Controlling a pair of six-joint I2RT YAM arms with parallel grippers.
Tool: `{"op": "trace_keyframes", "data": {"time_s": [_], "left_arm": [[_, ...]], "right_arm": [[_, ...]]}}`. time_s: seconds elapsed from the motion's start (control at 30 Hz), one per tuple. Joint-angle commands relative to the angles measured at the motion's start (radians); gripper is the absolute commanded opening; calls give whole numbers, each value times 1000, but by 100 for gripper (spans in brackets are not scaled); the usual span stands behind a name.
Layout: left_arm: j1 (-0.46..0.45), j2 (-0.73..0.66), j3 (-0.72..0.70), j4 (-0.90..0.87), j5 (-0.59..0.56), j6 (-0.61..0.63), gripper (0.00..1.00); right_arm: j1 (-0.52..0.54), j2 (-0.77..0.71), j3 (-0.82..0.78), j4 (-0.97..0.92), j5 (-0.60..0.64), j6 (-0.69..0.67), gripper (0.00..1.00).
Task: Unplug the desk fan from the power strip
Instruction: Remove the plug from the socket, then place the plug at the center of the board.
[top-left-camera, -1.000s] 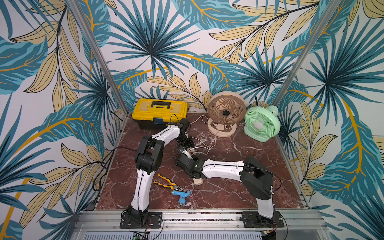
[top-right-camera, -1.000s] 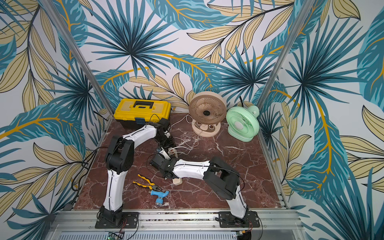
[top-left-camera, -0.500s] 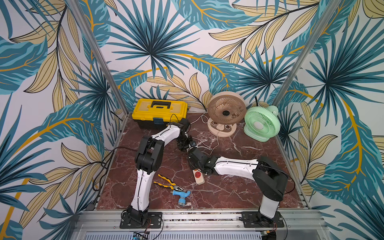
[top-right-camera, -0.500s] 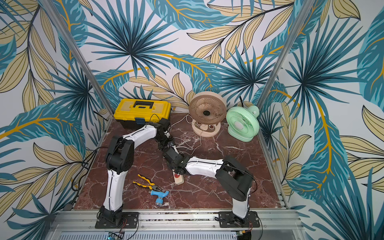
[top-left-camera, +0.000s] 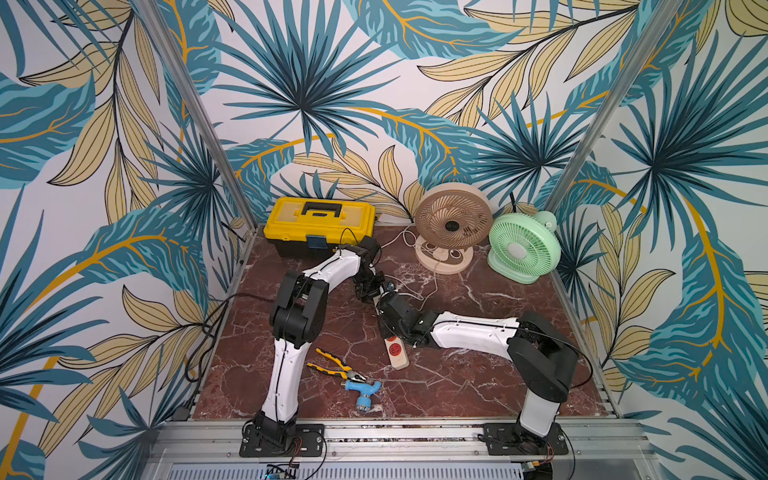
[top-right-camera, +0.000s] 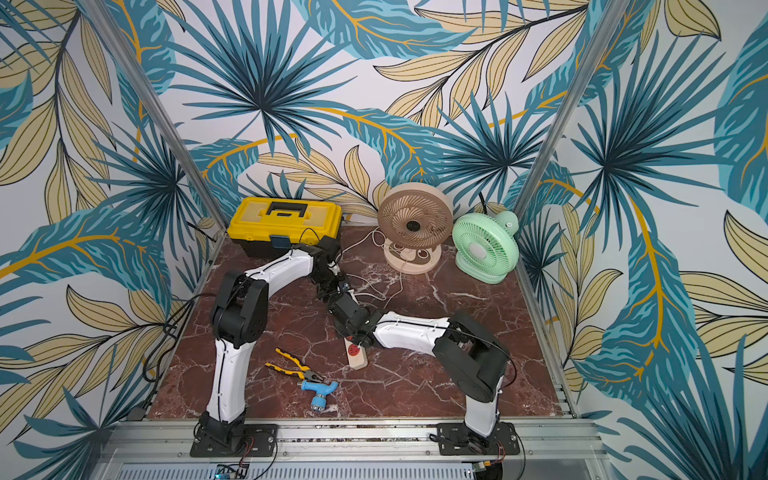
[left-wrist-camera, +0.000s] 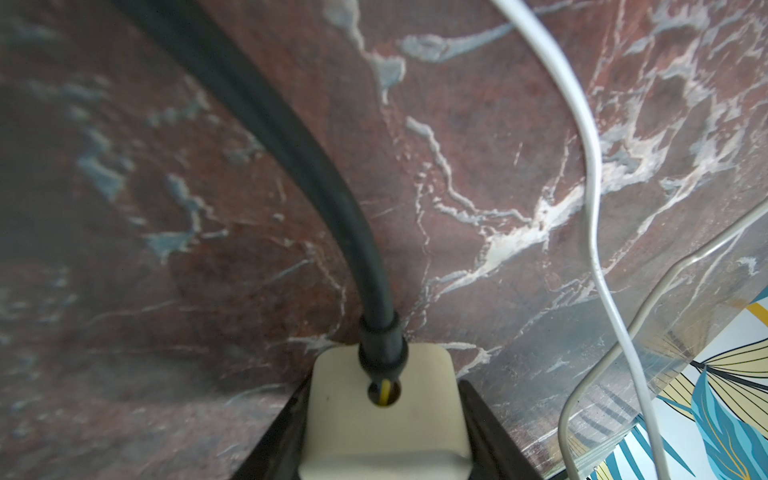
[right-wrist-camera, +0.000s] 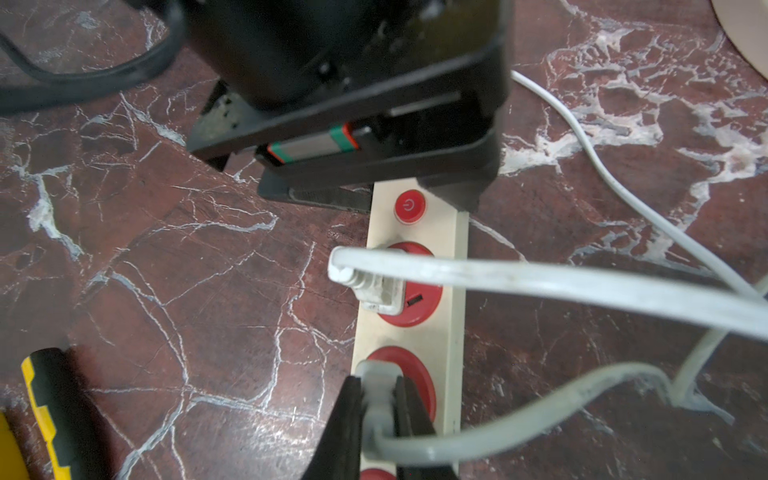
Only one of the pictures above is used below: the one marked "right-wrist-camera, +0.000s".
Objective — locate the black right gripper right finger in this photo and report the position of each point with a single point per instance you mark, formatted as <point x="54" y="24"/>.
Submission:
<point x="412" y="420"/>

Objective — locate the beige round desk fan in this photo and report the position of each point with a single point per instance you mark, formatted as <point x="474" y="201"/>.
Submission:
<point x="745" y="23"/>

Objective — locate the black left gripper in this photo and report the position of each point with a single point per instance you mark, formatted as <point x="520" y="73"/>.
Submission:
<point x="331" y="95"/>

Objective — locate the beige power strip red sockets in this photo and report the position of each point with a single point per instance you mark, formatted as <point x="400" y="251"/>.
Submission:
<point x="419" y="327"/>

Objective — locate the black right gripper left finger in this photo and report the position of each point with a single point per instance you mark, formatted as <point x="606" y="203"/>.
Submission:
<point x="338" y="452"/>

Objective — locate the yellow black pliers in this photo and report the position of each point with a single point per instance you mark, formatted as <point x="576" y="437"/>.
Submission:
<point x="69" y="428"/>

